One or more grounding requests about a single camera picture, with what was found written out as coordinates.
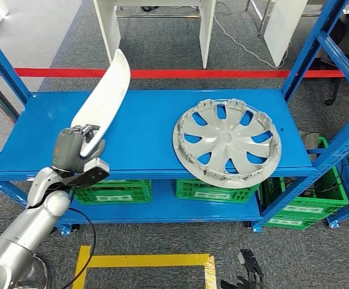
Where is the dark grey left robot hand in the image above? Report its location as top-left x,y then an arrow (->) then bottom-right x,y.
51,124 -> 106,174

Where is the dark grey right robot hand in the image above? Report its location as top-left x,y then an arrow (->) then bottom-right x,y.
221,249 -> 265,289

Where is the white curved plastic panel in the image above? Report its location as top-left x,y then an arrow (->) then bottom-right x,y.
70,48 -> 131,158

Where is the blue metal shelf rack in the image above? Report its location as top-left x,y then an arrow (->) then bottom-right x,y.
326,137 -> 349,229
0,0 -> 349,236

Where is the white desk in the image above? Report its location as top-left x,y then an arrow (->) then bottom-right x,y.
92,0 -> 217,70

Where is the grey wheel cover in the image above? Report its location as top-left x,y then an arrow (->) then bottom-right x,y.
171,98 -> 282,190

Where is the yellow floor tape rectangle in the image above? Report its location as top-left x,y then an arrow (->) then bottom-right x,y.
72,245 -> 218,289

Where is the red barrier belt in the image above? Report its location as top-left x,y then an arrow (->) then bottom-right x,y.
0,67 -> 349,79

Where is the white desk side panel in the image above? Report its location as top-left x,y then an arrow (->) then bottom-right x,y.
263,0 -> 310,68

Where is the chrome desk leg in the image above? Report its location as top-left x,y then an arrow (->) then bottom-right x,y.
245,0 -> 273,37

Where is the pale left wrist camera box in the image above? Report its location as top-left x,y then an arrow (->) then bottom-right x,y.
61,157 -> 110,188

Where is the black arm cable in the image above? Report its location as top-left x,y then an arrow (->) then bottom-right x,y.
61,207 -> 97,289

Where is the black cable bundle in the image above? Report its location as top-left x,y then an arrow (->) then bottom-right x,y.
278,131 -> 348,200

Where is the white floor cable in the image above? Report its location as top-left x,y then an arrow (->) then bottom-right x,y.
213,2 -> 286,70

